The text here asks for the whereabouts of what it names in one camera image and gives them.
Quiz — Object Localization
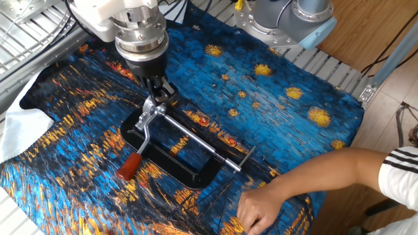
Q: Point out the white shirt with black stripes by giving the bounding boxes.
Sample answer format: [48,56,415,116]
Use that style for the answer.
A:
[368,146,418,235]

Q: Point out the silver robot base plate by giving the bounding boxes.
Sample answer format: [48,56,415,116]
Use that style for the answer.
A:
[233,6,306,50]

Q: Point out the silver lever with red knob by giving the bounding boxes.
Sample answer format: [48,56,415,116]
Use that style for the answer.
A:
[116,94,167,182]

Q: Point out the starry night painted tablecloth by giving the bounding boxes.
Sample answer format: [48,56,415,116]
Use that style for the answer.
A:
[0,6,365,235]

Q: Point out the black floor cables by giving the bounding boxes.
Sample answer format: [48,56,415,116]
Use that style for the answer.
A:
[361,9,418,78]

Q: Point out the aluminium frame rail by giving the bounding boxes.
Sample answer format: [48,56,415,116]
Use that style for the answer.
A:
[0,29,95,112]

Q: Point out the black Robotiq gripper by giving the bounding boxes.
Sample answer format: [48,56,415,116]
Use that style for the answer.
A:
[122,52,179,105]

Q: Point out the dark hanging cable bundle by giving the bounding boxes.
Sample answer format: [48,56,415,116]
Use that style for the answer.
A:
[395,101,418,157]

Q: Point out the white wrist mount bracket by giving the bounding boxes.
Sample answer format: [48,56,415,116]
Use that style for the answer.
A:
[69,0,159,43]

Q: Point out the perforated aluminium plate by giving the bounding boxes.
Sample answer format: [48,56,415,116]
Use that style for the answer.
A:
[0,0,57,25]

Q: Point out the person's bare hand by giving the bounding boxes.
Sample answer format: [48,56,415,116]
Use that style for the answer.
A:
[236,185,288,235]

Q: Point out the black clamp frame with rod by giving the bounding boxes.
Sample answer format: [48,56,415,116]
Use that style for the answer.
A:
[120,97,257,190]

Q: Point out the white fabric flap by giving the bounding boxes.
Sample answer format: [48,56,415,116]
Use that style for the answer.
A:
[0,70,56,163]
[159,0,189,24]

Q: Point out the person's bare forearm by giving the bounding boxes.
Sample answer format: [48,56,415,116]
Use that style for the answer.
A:
[267,146,389,200]

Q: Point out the aluminium post with corner bracket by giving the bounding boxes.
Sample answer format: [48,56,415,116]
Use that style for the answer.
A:
[358,19,418,110]

